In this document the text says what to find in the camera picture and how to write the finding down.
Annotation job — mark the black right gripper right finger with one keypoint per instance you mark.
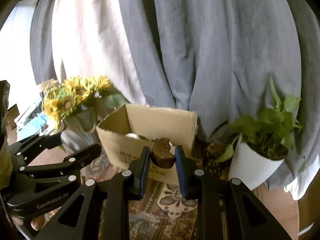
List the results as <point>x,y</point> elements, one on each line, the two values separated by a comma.
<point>225,209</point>

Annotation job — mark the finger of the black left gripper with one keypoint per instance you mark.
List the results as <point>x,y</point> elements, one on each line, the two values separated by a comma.
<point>23,152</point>
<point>71,163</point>

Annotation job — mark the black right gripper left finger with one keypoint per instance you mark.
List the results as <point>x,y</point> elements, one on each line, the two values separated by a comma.
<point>101,208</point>

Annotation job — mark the white round deer toy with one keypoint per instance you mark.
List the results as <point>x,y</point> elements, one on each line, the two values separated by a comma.
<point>137,137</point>

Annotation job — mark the dark brown glossy object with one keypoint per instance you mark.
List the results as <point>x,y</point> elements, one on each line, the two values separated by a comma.
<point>161,155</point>

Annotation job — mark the person's hand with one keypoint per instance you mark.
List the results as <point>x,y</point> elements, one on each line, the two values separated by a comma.
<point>36,223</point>

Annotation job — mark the grey ribbed flower vase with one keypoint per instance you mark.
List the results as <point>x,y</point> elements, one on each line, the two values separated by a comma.
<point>84,124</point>

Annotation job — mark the white plant pot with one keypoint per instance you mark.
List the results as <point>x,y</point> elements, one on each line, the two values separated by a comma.
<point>250,167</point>

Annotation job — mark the brown cardboard box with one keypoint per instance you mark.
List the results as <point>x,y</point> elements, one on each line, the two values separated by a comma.
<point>126,131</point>

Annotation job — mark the patterned round table cloth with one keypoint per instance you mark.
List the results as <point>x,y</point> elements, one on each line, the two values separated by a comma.
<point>163,213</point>

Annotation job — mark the yellow sunflower bouquet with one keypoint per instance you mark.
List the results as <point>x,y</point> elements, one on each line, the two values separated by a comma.
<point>78,94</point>

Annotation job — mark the green leafy plant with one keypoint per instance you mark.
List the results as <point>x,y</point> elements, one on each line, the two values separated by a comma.
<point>270,135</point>

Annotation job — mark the grey curtain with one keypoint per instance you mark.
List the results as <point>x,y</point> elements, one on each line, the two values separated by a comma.
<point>214,57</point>

